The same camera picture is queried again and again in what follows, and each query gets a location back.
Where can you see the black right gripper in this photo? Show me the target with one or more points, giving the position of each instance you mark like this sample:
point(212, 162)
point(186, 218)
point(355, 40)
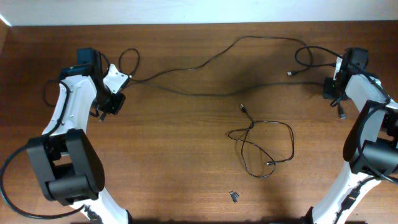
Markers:
point(327, 86)

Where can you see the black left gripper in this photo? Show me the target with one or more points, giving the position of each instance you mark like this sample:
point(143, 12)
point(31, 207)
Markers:
point(115, 103)

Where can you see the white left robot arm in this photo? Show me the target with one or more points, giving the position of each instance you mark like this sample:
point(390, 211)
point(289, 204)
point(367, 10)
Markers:
point(66, 165)

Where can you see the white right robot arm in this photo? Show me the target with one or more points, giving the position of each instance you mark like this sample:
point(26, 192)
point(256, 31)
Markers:
point(370, 150)

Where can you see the small black USB adapter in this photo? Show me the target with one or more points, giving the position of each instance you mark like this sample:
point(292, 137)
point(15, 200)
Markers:
point(234, 196)

